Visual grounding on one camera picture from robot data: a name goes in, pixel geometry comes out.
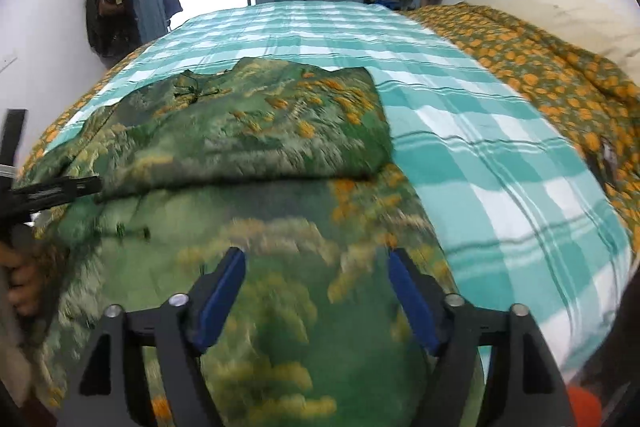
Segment orange floral green quilt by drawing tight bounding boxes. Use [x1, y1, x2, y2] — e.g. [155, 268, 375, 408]
[29, 3, 639, 251]

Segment hanging dark coats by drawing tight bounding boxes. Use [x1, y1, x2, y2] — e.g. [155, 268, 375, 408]
[85, 0, 141, 60]

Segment white wall switch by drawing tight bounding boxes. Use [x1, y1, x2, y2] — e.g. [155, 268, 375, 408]
[0, 53, 17, 72]

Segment smartphone on quilt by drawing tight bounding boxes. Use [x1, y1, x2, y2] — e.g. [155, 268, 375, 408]
[601, 138, 618, 187]

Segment person left hand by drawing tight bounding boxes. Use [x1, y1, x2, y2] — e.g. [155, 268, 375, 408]
[1, 225, 44, 317]

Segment teal plaid bed sheet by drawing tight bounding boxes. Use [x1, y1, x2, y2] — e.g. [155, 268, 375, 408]
[48, 1, 634, 377]

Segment orange fluffy garment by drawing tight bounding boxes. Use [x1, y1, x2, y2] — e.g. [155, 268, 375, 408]
[567, 386, 602, 427]

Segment green landscape print jacket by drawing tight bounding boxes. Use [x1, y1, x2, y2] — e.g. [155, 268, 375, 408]
[20, 58, 454, 426]

